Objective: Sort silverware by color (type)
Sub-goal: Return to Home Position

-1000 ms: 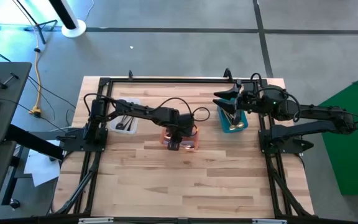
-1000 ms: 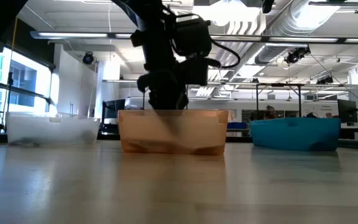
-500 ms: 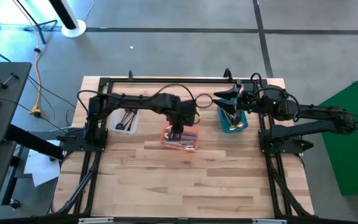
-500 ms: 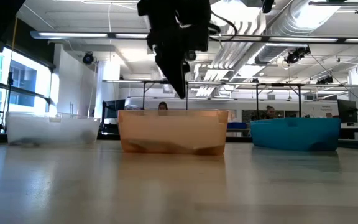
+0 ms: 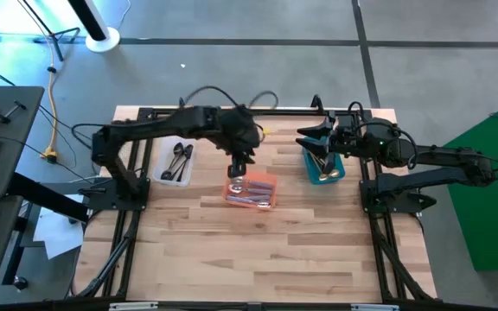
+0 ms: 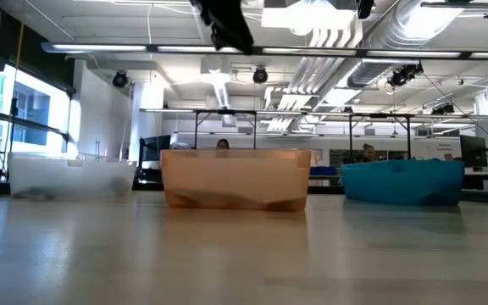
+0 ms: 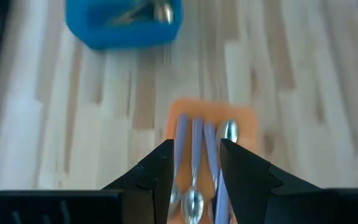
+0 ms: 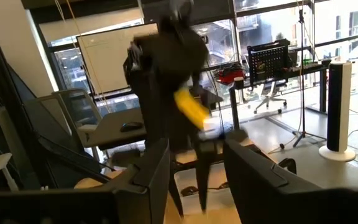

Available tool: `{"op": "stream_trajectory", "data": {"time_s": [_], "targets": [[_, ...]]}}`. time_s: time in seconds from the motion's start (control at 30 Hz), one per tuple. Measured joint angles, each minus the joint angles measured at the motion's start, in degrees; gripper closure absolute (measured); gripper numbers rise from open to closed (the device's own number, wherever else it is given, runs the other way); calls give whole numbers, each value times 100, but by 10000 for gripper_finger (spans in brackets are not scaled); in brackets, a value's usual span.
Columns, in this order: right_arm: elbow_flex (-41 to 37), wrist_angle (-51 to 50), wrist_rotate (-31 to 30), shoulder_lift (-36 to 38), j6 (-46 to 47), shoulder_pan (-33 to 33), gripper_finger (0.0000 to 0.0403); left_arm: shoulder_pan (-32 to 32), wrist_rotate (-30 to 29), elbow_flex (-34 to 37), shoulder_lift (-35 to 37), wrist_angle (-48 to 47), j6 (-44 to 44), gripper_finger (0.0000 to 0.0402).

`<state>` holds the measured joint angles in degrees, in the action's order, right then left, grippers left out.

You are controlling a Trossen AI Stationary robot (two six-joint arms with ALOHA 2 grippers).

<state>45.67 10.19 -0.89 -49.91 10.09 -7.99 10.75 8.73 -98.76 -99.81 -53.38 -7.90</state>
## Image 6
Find black ceiling spotlight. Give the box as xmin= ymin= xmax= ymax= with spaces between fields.
xmin=252 ymin=66 xmax=269 ymax=85
xmin=111 ymin=70 xmax=129 ymax=89

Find white ceiling baffles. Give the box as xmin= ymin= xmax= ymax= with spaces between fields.
xmin=264 ymin=14 xmax=366 ymax=133

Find orange plastic bin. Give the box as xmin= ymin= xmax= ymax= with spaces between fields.
xmin=159 ymin=148 xmax=313 ymax=213

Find yellow hanging cord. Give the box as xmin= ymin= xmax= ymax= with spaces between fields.
xmin=14 ymin=23 xmax=26 ymax=72

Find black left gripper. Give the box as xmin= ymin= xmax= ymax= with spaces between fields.
xmin=189 ymin=0 xmax=255 ymax=56

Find teal plastic bin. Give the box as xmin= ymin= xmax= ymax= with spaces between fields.
xmin=340 ymin=158 xmax=466 ymax=208

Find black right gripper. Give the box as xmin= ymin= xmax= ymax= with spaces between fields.
xmin=356 ymin=0 xmax=375 ymax=20

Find long ceiling light bar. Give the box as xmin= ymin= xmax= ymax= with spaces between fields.
xmin=40 ymin=41 xmax=488 ymax=60

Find white ceiling vent duct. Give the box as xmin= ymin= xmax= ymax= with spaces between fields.
xmin=199 ymin=54 xmax=233 ymax=109

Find silver ventilation duct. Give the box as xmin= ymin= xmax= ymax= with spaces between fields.
xmin=345 ymin=0 xmax=465 ymax=88

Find black metal frame stand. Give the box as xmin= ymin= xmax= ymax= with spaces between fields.
xmin=192 ymin=108 xmax=258 ymax=150
xmin=347 ymin=112 xmax=413 ymax=162

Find clear plastic bin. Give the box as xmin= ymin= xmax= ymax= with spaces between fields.
xmin=7 ymin=152 xmax=138 ymax=200

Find black monitor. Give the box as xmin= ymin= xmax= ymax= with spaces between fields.
xmin=458 ymin=134 xmax=488 ymax=167

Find blue chair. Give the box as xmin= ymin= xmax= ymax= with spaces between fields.
xmin=309 ymin=165 xmax=339 ymax=177

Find black cart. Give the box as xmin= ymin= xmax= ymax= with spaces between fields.
xmin=132 ymin=134 xmax=172 ymax=191

